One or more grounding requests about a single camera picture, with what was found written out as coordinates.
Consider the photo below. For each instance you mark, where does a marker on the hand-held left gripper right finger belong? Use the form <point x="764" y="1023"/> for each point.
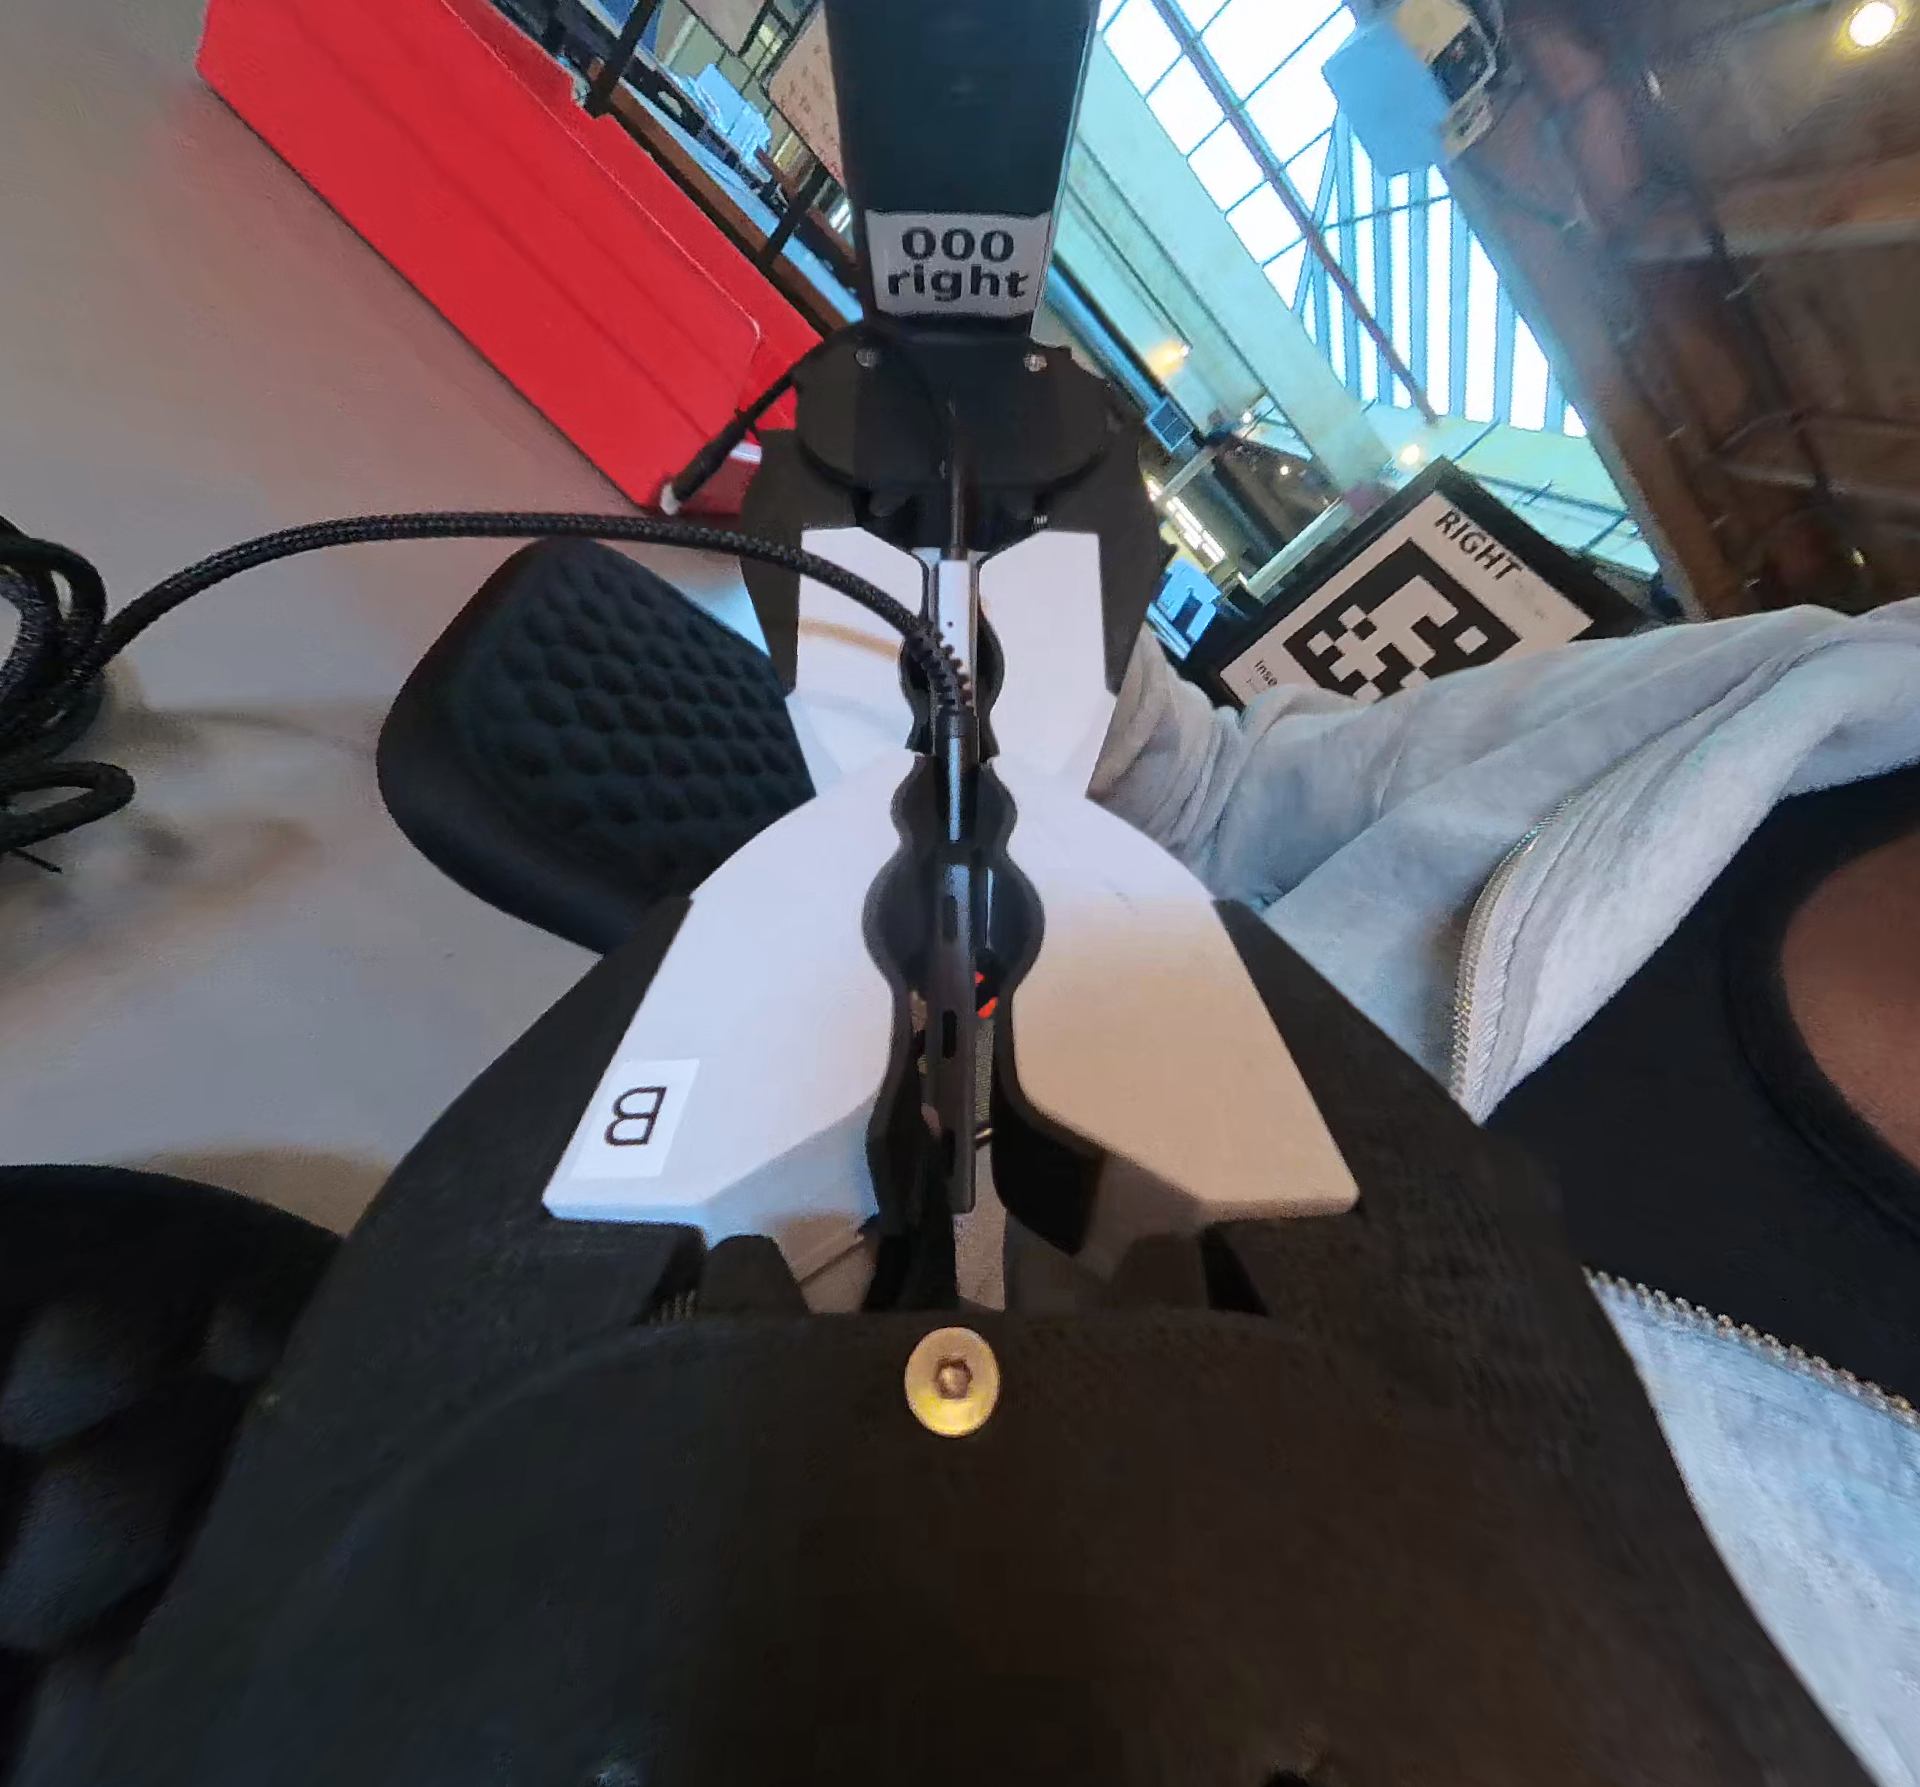
<point x="1155" y="1039"/>

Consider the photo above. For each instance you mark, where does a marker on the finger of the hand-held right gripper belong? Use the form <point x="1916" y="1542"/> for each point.
<point x="1058" y="649"/>
<point x="854" y="663"/>

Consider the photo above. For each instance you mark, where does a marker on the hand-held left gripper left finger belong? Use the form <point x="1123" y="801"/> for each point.
<point x="720" y="1009"/>

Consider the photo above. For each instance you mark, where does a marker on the person's right forearm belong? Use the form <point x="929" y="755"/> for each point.
<point x="1274" y="783"/>

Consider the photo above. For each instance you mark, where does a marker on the small handwritten whiteboard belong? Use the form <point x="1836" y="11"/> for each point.
<point x="806" y="93"/>

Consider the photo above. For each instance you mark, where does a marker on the black honeycomb mesh pad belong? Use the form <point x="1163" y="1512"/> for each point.
<point x="601" y="739"/>

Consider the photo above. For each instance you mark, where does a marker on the glass skylight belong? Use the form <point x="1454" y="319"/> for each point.
<point x="1245" y="17"/>

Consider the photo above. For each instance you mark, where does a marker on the red plastic bin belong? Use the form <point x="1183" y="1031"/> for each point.
<point x="494" y="213"/>

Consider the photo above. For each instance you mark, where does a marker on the person's black shirt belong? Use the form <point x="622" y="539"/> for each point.
<point x="1650" y="1142"/>

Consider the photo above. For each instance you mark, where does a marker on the person in grey hoodie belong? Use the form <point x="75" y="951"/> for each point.
<point x="1770" y="1548"/>

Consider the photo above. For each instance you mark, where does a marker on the round ceiling spotlight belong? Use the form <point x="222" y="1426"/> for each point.
<point x="1873" y="23"/>

